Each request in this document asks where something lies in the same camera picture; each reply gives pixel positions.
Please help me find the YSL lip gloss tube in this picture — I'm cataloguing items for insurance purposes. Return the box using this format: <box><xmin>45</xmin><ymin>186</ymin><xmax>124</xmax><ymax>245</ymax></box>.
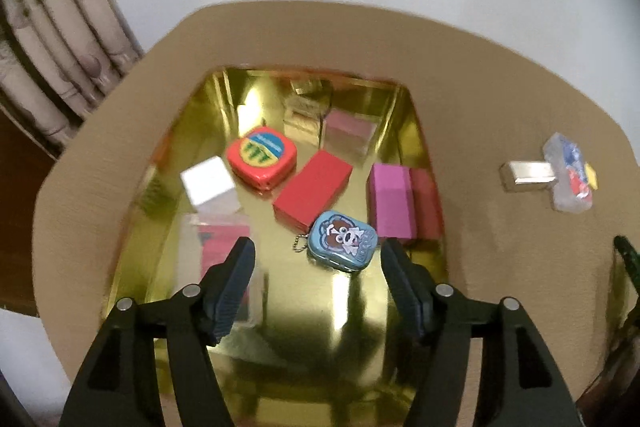
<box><xmin>174</xmin><ymin>213</ymin><xmax>266</xmax><ymax>327</ymax></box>

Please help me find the small silver box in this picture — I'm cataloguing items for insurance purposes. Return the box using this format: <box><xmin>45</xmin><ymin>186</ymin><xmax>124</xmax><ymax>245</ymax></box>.
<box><xmin>499</xmin><ymin>160</ymin><xmax>558</xmax><ymax>192</ymax></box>

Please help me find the clear plastic packet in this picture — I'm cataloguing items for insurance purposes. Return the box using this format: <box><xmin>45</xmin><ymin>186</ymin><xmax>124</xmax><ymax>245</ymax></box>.
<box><xmin>542</xmin><ymin>132</ymin><xmax>592</xmax><ymax>213</ymax></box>

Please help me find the pink rectangular box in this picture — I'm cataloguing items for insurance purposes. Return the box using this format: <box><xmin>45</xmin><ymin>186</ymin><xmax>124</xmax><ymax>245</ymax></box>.
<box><xmin>367</xmin><ymin>162</ymin><xmax>444</xmax><ymax>243</ymax></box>

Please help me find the white cube box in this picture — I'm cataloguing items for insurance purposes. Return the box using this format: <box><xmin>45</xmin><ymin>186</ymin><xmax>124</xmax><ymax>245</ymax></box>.
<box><xmin>180</xmin><ymin>156</ymin><xmax>241</xmax><ymax>215</ymax></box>

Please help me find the blue cartoon tin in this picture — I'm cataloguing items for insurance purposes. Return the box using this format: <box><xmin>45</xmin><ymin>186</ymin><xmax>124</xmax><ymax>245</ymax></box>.
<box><xmin>292</xmin><ymin>210</ymin><xmax>378</xmax><ymax>273</ymax></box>

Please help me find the dark wooden furniture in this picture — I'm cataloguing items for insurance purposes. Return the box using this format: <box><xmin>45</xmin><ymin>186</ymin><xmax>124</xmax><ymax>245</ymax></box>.
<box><xmin>0</xmin><ymin>115</ymin><xmax>54</xmax><ymax>317</ymax></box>

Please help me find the red rounded tin box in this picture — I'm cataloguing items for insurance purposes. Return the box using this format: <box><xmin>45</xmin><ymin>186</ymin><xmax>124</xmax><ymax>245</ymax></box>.
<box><xmin>226</xmin><ymin>126</ymin><xmax>297</xmax><ymax>192</ymax></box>

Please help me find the red rectangular box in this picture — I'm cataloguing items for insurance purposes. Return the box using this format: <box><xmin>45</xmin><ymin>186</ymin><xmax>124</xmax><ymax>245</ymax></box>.
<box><xmin>272</xmin><ymin>150</ymin><xmax>352</xmax><ymax>233</ymax></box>

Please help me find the patterned curtain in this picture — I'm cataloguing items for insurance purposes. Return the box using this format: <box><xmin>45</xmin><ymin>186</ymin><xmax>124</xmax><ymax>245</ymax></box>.
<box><xmin>1</xmin><ymin>0</ymin><xmax>142</xmax><ymax>156</ymax></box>

